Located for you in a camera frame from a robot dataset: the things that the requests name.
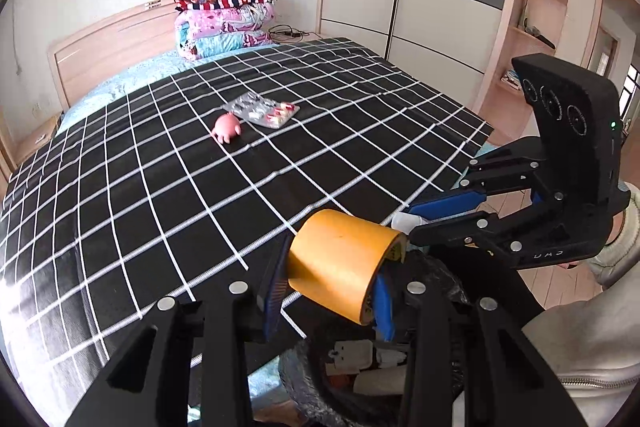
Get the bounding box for white paper roll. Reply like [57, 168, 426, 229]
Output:
[352, 364, 409, 396]

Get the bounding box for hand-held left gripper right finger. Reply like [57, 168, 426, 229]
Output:
[372, 274, 591, 427]

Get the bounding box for silver blister pack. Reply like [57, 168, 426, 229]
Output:
[221, 91, 276, 120]

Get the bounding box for white plastic box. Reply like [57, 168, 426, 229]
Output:
[325, 339, 377, 378]

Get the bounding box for blue folded blanket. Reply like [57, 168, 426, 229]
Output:
[175, 29, 274, 60]

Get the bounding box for stack of books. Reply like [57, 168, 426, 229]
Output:
[499, 67, 525, 92]

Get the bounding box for black checkered bed cover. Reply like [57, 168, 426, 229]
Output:
[0, 34, 502, 414]

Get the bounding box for wooden headboard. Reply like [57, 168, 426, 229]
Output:
[47, 0, 187, 110]

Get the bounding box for yellow tape roll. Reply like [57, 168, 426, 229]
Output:
[287, 208, 409, 327]

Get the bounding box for black bagged trash bin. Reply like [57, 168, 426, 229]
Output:
[277, 251, 482, 427]

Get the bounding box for white grey sliding wardrobe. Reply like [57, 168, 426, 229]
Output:
[316, 0, 522, 114]

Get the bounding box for blister pack with red pills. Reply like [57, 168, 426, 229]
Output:
[250, 100, 301, 130]

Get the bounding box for wooden nightstand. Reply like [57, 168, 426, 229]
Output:
[269, 29, 328, 46]
[14, 114, 62, 168]

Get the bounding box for person's grey jacket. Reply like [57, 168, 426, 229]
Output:
[520, 287, 640, 427]

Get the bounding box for person's right forearm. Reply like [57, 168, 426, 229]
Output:
[585, 184, 640, 289]

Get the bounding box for pink pig toy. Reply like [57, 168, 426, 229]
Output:
[210, 110, 244, 144]

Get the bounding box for pink printed folded blanket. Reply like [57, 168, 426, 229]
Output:
[173, 2, 276, 40]

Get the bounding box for wooden door frame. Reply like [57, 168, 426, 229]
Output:
[582, 0, 640, 124]

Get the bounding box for wooden shelf unit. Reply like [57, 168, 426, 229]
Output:
[472, 0, 574, 144]

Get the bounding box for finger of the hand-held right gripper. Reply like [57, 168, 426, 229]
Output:
[409, 189, 572, 258]
[406, 134, 546, 220]

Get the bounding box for black cables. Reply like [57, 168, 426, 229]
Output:
[268, 25, 307, 43]

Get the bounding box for black white checked cloth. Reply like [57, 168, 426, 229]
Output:
[0, 36, 494, 389]

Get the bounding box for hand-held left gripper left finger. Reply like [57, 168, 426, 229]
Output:
[65, 249, 293, 427]

